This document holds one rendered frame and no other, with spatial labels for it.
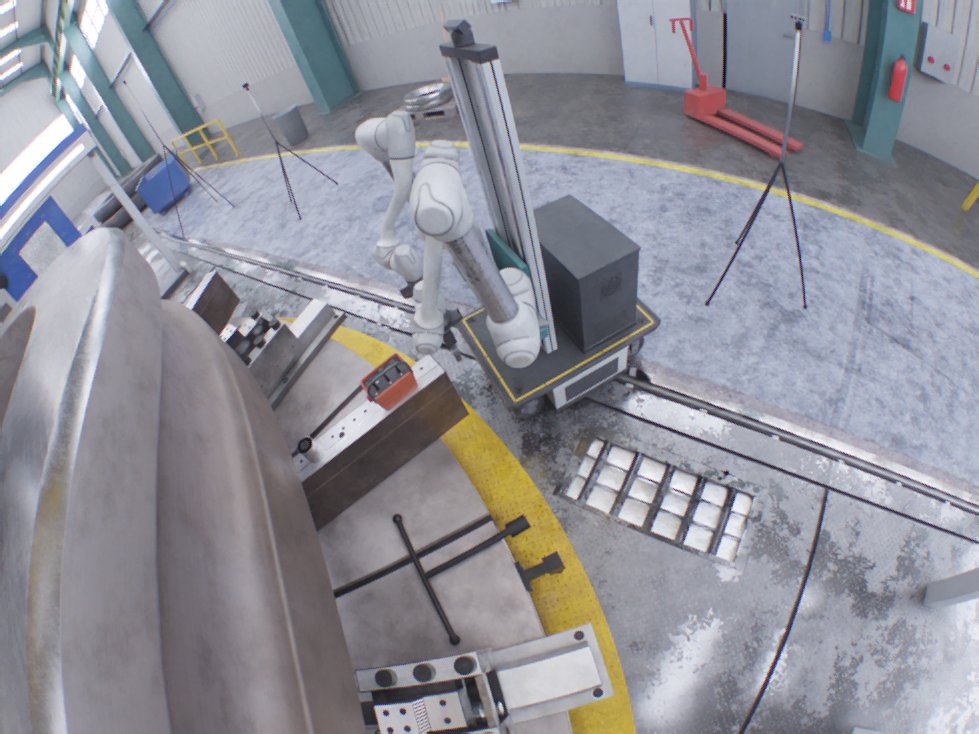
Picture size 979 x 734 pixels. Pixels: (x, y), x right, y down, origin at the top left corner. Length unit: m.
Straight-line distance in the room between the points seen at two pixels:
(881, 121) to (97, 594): 6.53
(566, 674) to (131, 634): 1.29
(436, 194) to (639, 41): 5.61
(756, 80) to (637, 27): 1.86
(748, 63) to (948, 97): 3.12
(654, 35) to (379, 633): 6.66
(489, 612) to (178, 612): 1.16
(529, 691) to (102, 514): 1.36
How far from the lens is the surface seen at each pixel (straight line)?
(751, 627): 2.16
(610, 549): 2.05
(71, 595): 0.78
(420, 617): 1.84
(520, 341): 1.38
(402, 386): 1.65
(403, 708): 1.32
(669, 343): 2.57
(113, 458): 0.92
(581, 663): 1.57
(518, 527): 1.73
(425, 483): 1.95
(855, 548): 2.47
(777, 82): 6.84
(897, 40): 5.84
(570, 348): 2.12
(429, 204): 1.02
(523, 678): 1.59
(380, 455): 1.88
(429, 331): 1.42
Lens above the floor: 2.02
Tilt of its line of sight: 53 degrees down
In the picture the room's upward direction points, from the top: 22 degrees counter-clockwise
